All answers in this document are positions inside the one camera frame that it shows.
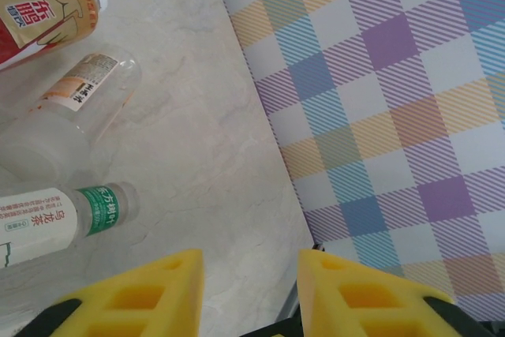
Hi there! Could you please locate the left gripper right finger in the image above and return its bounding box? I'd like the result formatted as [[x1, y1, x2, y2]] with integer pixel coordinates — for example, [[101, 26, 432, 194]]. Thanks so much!
[[296, 249, 490, 337]]

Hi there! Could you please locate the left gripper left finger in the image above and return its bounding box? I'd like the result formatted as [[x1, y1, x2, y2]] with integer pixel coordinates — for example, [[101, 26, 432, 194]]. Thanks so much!
[[15, 249, 204, 337]]

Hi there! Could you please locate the tea bottle red text label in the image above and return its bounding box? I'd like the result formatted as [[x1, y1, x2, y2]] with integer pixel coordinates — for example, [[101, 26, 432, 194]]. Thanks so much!
[[0, 182, 140, 271]]

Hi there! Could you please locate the clear bottle with orange label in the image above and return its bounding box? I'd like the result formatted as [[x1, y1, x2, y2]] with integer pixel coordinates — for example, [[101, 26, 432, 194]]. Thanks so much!
[[0, 51, 142, 184]]

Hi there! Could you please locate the red and gold drink bottle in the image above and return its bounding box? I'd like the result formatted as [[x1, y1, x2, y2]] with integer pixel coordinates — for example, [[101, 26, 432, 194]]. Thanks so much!
[[0, 0, 109, 74]]

